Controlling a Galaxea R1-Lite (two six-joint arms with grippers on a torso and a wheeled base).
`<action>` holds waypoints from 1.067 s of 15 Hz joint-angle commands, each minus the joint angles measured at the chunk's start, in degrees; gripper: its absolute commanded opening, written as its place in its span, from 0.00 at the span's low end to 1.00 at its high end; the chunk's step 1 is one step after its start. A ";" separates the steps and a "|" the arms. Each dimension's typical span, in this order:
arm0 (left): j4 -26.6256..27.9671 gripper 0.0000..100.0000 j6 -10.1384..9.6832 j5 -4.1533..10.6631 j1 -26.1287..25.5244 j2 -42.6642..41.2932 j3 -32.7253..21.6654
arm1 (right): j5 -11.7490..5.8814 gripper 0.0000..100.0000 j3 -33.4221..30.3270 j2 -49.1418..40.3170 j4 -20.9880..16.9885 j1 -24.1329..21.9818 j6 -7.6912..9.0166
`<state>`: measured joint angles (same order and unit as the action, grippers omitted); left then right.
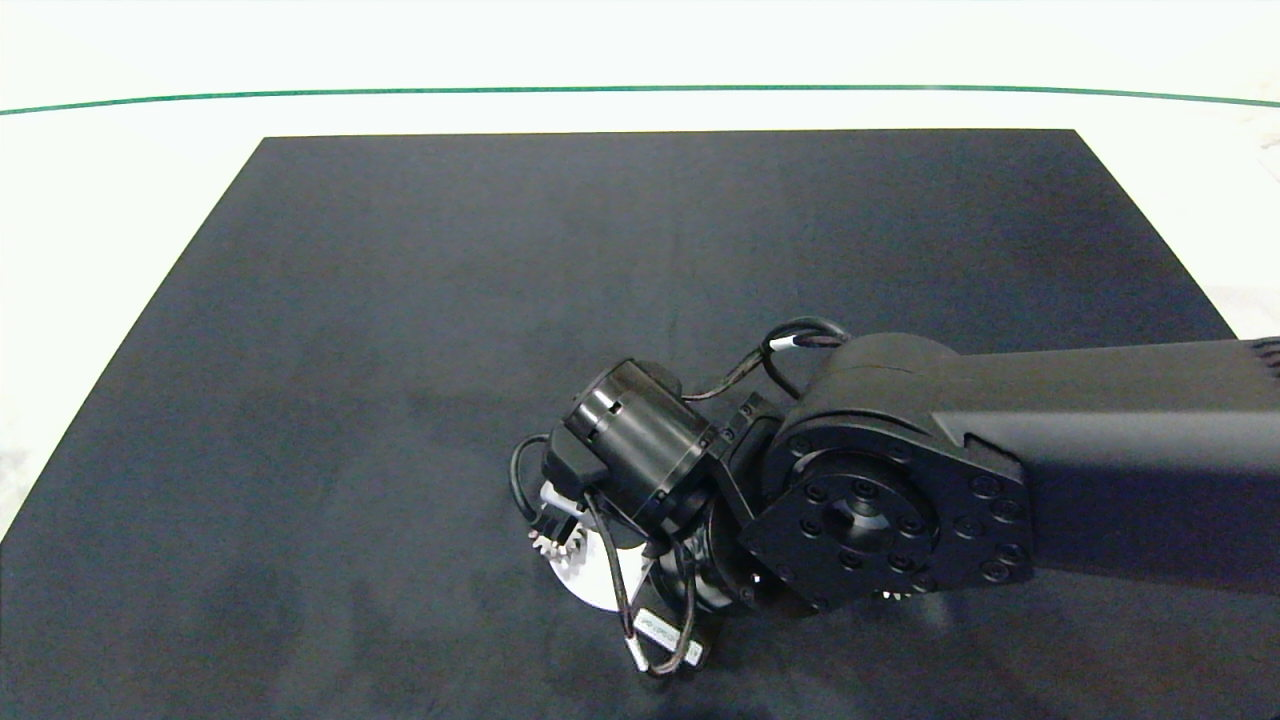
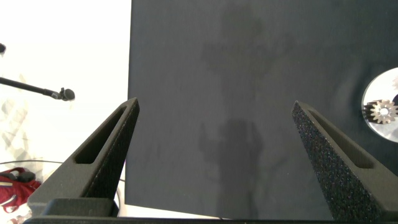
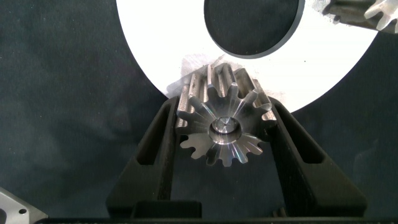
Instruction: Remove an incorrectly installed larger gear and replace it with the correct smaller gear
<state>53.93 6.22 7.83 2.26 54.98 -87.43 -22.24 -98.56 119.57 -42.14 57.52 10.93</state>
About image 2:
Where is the small steel gear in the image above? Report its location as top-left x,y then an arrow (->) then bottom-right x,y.
362,99 -> 398,125

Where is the round white plate with pins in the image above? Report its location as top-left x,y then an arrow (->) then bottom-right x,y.
361,67 -> 398,143

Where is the red bag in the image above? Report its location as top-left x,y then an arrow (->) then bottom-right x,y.
0,167 -> 42,214

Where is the black stand rod with knob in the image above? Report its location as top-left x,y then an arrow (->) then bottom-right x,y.
0,76 -> 76,102

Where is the dark mat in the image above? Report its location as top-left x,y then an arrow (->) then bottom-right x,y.
124,0 -> 398,220

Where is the thin grey cable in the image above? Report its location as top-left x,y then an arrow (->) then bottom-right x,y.
0,159 -> 64,166

